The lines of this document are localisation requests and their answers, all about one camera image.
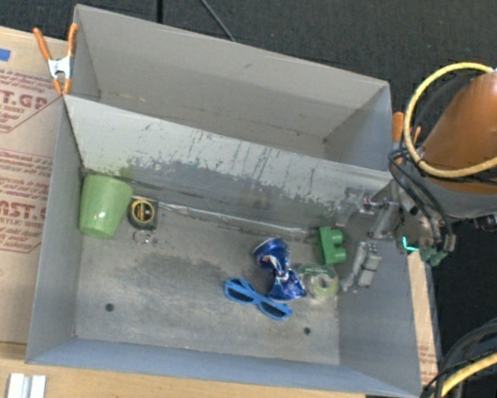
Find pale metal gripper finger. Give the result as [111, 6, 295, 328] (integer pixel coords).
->
[332, 184, 377, 237]
[337, 237, 386, 299]

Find green toy building block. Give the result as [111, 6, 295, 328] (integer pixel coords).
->
[310, 223, 354, 269]

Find clear tape roll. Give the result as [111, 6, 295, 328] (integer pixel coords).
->
[292, 259, 343, 304]

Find crumpled blue packet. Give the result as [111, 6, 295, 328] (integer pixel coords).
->
[244, 233, 317, 307]

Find blue sunglasses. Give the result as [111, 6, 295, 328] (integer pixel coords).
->
[218, 275, 298, 324]

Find grey metal bin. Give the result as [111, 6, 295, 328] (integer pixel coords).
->
[11, 3, 481, 398]

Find black and yellow tape measure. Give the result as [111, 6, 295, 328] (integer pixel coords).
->
[124, 194, 163, 233]

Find green plastic cup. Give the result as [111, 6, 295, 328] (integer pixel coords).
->
[74, 170, 137, 244]

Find small clear ring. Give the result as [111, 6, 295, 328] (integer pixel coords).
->
[130, 228, 160, 250]

